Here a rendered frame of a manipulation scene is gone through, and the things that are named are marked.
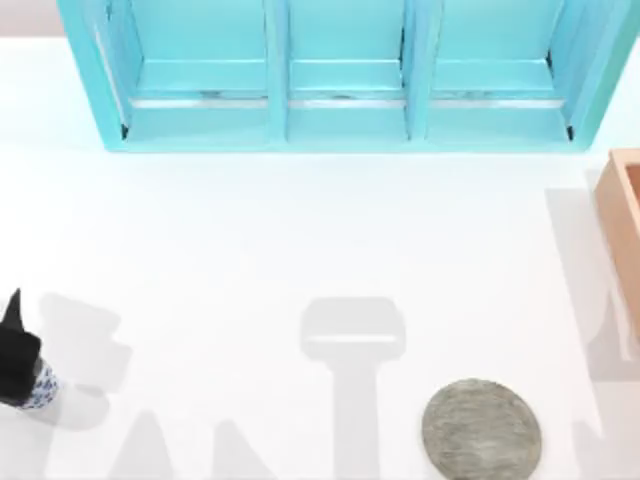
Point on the light blue rack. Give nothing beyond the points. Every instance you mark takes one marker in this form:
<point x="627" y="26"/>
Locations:
<point x="345" y="125"/>

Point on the round grey coaster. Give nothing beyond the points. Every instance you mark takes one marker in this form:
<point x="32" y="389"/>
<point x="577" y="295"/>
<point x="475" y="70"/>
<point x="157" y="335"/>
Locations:
<point x="480" y="430"/>

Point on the salmon-coloured box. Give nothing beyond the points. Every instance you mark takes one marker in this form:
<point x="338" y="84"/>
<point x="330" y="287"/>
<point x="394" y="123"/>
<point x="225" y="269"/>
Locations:
<point x="616" y="220"/>

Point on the white and blue patterned cup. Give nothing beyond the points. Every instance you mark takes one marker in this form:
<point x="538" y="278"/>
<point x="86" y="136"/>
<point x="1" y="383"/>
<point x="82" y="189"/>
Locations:
<point x="44" y="389"/>

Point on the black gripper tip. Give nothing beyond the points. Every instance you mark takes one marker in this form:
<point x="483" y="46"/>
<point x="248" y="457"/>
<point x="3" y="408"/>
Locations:
<point x="15" y="360"/>

